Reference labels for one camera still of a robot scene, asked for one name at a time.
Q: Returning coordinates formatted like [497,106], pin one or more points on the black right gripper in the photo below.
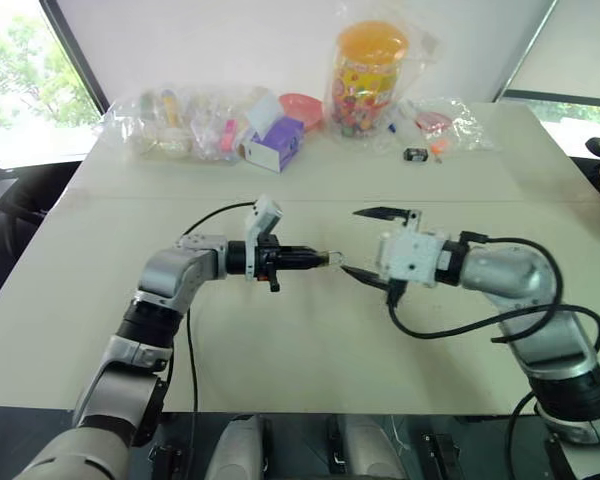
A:
[396,289]

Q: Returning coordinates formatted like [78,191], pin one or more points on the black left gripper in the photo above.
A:
[269,257]

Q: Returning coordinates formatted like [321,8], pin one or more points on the brass padlock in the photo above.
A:
[325,260]

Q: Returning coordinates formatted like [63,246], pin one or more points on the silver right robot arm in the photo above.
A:
[525,285]

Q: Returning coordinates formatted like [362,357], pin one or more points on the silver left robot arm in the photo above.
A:
[175,272]

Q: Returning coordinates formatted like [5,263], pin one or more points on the small black box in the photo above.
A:
[415,154]

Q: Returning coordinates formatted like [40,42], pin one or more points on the purple and white box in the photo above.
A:
[272,145]

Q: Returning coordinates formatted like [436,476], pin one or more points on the small orange item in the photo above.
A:
[439,147]

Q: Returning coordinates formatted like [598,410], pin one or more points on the small blue item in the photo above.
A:
[392,127]

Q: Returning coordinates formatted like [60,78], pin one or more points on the clear bag with red items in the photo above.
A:
[437,122]

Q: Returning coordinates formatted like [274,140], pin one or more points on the pink plastic bowl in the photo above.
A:
[302,107]

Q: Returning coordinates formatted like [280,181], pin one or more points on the orange-lidded jar of colourful toys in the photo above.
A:
[367,80]

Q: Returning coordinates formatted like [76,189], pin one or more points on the clear bag of small items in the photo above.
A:
[180,125]

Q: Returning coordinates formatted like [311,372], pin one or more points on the clear bag around jar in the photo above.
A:
[420,55]

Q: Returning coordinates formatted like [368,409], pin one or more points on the silver rounded robot leg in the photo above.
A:
[240,450]
[370,450]

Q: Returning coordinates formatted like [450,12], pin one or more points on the dark chair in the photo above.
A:
[5,200]

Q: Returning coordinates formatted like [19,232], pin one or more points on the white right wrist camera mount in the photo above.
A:
[412,257]

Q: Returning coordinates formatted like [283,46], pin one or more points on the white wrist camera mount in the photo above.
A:
[263,212]
[412,257]

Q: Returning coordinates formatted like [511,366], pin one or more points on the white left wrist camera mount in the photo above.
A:
[263,212]

